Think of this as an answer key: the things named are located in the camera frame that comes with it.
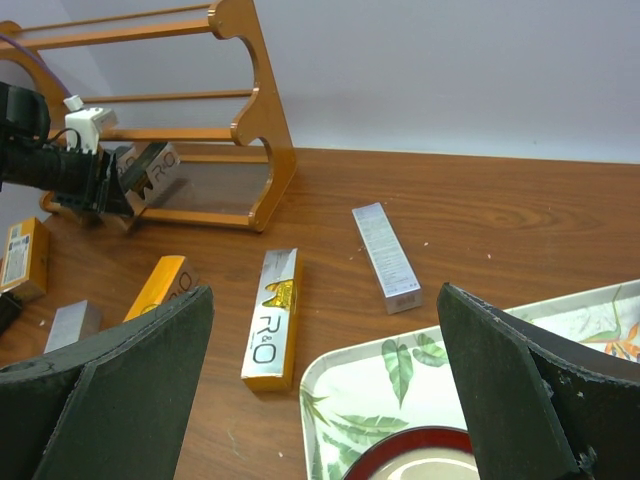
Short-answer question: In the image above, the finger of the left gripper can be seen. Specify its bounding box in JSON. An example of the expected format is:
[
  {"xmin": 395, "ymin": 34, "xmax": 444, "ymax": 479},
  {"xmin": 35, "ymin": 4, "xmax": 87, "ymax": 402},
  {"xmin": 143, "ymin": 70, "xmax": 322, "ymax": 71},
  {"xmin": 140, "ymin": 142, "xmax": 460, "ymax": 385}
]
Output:
[{"xmin": 102, "ymin": 149, "xmax": 134, "ymax": 218}]

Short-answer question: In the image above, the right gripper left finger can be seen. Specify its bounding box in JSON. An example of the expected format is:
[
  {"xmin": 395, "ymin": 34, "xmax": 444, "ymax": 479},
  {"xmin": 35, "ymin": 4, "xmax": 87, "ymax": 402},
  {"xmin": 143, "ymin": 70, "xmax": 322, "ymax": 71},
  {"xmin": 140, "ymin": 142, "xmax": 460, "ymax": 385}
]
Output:
[{"xmin": 1, "ymin": 286, "xmax": 214, "ymax": 479}]

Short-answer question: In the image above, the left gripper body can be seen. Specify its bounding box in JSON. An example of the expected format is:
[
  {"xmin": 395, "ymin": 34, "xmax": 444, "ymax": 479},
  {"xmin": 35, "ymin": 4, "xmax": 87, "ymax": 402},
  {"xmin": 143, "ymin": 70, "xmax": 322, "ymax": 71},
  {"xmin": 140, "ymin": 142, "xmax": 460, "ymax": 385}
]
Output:
[{"xmin": 1, "ymin": 145, "xmax": 115, "ymax": 213}]

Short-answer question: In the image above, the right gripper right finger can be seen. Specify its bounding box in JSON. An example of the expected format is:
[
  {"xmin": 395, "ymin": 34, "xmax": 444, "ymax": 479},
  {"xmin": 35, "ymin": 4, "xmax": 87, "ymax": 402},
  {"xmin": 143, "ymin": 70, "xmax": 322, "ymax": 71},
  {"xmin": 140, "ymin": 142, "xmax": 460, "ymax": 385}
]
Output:
[{"xmin": 437, "ymin": 283, "xmax": 639, "ymax": 479}]

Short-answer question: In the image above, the black toothpaste box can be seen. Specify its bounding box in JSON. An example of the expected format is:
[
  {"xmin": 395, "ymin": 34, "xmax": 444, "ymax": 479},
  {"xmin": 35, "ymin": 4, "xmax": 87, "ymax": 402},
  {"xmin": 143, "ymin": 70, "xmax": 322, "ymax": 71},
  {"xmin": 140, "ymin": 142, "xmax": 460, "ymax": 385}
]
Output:
[
  {"xmin": 115, "ymin": 142, "xmax": 180, "ymax": 218},
  {"xmin": 0, "ymin": 292, "xmax": 23, "ymax": 335}
]

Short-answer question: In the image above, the orange toothpaste box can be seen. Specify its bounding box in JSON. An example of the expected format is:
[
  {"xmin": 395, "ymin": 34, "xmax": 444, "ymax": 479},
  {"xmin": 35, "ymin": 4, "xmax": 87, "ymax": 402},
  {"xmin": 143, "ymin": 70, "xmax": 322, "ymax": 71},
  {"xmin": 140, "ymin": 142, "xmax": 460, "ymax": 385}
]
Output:
[{"xmin": 124, "ymin": 255, "xmax": 200, "ymax": 322}]

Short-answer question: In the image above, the yellow toothpaste box with barcode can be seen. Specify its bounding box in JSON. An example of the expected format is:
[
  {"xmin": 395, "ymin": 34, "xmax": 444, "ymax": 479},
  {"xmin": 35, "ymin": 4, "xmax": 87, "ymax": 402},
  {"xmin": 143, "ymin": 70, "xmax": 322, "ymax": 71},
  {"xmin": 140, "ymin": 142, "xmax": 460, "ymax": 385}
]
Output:
[{"xmin": 1, "ymin": 217, "xmax": 50, "ymax": 303}]

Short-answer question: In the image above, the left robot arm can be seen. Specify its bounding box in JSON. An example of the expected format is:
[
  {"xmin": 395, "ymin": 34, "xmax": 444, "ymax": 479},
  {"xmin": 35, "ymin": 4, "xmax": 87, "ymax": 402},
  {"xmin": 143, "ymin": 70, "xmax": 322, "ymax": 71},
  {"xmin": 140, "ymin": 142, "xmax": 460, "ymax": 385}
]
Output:
[{"xmin": 1, "ymin": 83, "xmax": 134, "ymax": 217}]

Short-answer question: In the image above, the orange wooden three-tier shelf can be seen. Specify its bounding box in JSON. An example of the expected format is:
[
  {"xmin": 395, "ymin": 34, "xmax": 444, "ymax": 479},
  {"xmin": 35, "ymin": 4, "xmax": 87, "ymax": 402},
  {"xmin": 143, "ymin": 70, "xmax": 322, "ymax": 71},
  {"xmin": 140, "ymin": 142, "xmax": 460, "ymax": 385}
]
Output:
[{"xmin": 1, "ymin": 1, "xmax": 296, "ymax": 231}]

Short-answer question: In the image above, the silver toothpaste box centre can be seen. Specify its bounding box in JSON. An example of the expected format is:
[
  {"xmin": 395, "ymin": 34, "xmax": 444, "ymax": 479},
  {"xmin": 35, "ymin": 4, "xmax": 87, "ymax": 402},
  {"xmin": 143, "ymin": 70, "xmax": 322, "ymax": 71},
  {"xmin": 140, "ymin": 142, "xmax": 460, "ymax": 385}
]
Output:
[{"xmin": 44, "ymin": 300, "xmax": 102, "ymax": 353}]

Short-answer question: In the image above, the red rimmed cream plate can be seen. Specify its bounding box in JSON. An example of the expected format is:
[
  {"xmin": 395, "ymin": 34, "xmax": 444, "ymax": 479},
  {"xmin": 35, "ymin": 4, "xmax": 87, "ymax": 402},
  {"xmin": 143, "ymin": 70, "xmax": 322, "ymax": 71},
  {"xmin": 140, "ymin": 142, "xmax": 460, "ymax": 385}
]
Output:
[{"xmin": 343, "ymin": 426, "xmax": 480, "ymax": 479}]

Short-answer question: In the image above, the silver gold R&O toothpaste box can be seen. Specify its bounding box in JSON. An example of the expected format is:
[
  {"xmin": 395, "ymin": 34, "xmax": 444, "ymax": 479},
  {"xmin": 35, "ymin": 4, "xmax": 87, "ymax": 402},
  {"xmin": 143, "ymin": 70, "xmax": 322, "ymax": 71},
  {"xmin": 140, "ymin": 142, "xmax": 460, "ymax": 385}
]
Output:
[{"xmin": 240, "ymin": 248, "xmax": 302, "ymax": 392}]

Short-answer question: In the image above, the silver toothpaste box far right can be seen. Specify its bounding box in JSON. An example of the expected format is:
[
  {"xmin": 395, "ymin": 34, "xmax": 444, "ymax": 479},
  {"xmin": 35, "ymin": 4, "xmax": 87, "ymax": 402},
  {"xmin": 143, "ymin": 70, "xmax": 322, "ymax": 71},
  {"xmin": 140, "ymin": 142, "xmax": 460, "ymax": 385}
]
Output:
[{"xmin": 352, "ymin": 202, "xmax": 423, "ymax": 314}]

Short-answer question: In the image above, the leaf patterned white tray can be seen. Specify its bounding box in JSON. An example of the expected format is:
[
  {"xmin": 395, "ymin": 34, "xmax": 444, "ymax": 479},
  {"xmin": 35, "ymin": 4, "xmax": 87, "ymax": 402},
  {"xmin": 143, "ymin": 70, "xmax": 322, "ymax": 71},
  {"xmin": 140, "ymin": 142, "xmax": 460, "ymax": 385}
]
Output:
[{"xmin": 299, "ymin": 281, "xmax": 639, "ymax": 479}]

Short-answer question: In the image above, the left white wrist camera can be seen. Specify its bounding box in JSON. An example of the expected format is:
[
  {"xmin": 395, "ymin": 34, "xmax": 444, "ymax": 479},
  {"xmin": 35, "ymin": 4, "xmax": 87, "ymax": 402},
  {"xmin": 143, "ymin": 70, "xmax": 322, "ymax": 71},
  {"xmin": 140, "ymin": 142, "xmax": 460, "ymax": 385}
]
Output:
[{"xmin": 63, "ymin": 95, "xmax": 117, "ymax": 154}]

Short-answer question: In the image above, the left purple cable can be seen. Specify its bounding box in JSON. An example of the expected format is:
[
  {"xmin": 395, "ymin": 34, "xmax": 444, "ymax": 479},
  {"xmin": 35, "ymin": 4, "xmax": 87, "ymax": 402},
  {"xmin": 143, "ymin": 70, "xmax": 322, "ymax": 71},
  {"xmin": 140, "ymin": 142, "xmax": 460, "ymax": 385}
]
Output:
[{"xmin": 0, "ymin": 33, "xmax": 74, "ymax": 99}]

